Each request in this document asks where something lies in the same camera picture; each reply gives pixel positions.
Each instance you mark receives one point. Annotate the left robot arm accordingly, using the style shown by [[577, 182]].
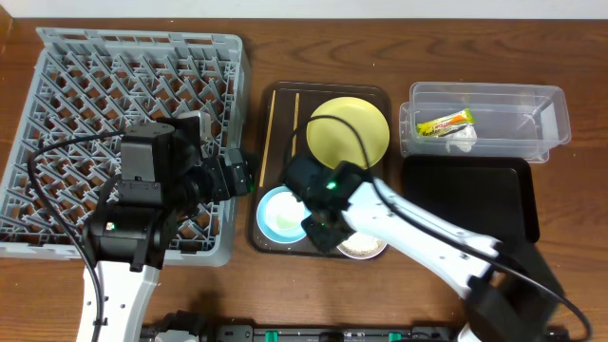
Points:
[[164, 175]]

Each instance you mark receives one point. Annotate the yellow plate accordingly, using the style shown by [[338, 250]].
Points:
[[332, 142]]

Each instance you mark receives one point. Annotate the dark brown serving tray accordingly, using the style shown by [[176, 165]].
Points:
[[311, 97]]

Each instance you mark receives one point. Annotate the black tray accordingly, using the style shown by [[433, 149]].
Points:
[[489, 196]]

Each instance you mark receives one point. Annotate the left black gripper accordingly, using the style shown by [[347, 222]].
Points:
[[238, 172]]

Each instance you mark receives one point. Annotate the light blue bowl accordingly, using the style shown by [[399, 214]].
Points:
[[288, 237]]

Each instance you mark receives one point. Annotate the yellow snack wrapper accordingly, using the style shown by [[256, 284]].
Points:
[[445, 125]]

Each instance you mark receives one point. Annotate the wooden chopstick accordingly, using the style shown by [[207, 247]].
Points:
[[295, 125], [267, 140]]

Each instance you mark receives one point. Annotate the grey plastic dish rack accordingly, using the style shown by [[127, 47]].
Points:
[[87, 85]]

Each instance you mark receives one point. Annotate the white tissue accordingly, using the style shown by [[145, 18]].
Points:
[[461, 140]]

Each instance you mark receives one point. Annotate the white paper cup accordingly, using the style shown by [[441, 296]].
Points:
[[284, 212]]

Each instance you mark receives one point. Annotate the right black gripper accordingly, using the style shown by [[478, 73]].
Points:
[[322, 232]]

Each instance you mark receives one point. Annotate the clear plastic bin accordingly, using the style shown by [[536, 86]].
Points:
[[522, 121]]

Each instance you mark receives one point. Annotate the white bowl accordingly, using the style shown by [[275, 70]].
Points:
[[361, 246]]

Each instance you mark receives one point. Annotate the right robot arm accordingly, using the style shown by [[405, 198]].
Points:
[[508, 289]]

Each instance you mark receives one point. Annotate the left wooden chopstick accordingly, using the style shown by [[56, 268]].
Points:
[[267, 140]]

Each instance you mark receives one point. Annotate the right wooden chopstick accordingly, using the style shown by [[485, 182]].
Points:
[[295, 125]]

